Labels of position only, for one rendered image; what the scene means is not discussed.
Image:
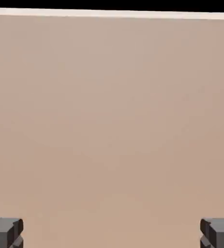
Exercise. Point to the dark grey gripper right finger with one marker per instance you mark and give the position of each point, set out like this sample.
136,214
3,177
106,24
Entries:
221,235

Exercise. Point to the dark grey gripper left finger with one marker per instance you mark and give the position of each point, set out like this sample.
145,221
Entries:
1,234

